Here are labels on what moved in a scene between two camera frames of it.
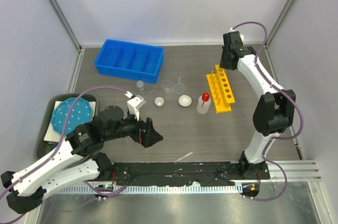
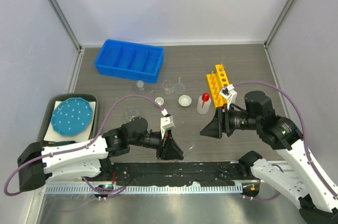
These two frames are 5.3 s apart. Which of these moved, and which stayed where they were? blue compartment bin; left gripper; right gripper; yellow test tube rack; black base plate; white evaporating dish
Moved: left gripper; right gripper
Stayed: blue compartment bin; black base plate; yellow test tube rack; white evaporating dish
